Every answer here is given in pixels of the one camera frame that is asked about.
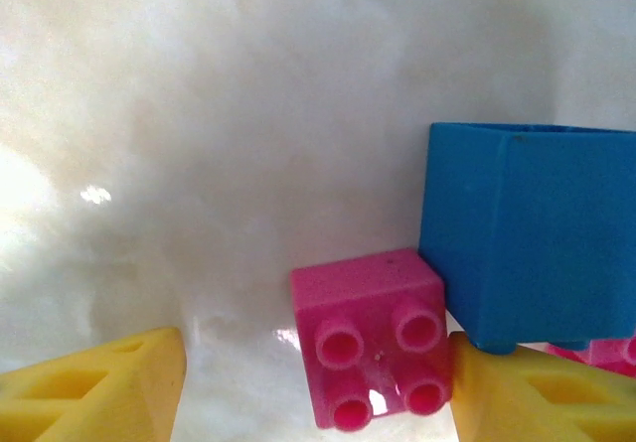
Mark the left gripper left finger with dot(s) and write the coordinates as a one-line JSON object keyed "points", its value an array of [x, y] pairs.
{"points": [[89, 397]]}

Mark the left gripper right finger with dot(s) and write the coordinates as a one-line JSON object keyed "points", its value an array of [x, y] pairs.
{"points": [[536, 402]]}

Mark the pink lego brick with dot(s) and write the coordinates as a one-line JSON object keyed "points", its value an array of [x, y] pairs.
{"points": [[611, 357], [367, 293]]}

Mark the blue lego brick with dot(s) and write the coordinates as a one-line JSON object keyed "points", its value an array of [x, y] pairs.
{"points": [[536, 243]]}

